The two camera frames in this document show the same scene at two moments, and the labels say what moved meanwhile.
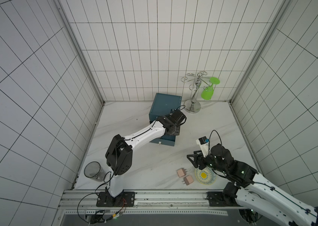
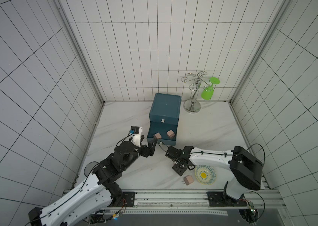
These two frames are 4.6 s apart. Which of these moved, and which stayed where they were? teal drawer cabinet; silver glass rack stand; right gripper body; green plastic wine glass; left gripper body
Moved: right gripper body; left gripper body
Stayed: silver glass rack stand; teal drawer cabinet; green plastic wine glass
